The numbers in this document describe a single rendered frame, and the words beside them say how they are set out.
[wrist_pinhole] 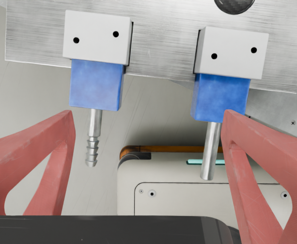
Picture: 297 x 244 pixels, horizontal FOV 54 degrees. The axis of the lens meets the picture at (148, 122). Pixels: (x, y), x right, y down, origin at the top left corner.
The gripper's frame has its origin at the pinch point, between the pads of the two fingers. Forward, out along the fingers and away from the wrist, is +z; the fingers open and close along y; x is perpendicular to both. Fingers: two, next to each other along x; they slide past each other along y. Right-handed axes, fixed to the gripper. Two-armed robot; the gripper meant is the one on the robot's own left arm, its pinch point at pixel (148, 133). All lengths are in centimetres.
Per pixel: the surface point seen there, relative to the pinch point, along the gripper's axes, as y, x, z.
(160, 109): -5, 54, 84
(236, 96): -7.5, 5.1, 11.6
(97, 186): 20, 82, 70
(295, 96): -15.9, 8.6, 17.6
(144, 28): 0.4, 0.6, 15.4
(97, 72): 4.3, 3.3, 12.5
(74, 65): 6.1, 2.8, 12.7
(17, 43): 11.3, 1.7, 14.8
